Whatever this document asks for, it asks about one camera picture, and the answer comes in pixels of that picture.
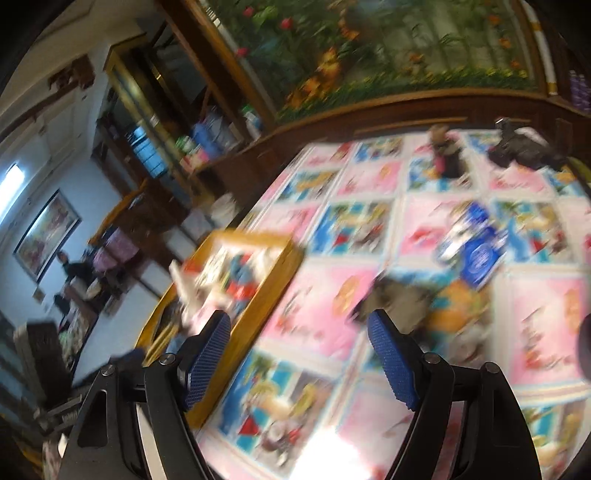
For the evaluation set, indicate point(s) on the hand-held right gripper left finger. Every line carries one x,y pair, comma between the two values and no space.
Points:
207,355

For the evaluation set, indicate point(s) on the black device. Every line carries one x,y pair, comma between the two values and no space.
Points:
526,145

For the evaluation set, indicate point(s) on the blue thermos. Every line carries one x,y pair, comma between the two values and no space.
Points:
204,138

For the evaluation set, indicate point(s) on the blue printed packet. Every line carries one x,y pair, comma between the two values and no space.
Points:
482,258

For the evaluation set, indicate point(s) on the gold-edged white box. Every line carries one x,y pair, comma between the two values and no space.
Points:
272,272

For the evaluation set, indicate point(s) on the large white cloth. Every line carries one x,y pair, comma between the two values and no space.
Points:
191,286

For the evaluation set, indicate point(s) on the framed wall picture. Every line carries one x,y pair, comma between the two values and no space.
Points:
46,235

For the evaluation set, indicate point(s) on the wooden sideboard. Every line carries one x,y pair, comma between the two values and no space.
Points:
369,115

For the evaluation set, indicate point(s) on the black bottle with wooden cap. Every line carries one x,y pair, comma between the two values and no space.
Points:
445,154

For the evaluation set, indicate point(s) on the flower landscape mural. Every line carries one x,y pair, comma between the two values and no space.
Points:
392,46

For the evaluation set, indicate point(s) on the purple bottles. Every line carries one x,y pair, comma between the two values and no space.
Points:
581,90

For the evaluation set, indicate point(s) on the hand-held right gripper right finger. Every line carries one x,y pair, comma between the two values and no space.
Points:
392,360

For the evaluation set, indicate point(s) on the pink covered dining table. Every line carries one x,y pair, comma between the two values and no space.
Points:
115,251

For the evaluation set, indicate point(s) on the dark cloth with pink lining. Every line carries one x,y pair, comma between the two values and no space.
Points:
397,297

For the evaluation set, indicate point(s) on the ceiling light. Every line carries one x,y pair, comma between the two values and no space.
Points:
13,184

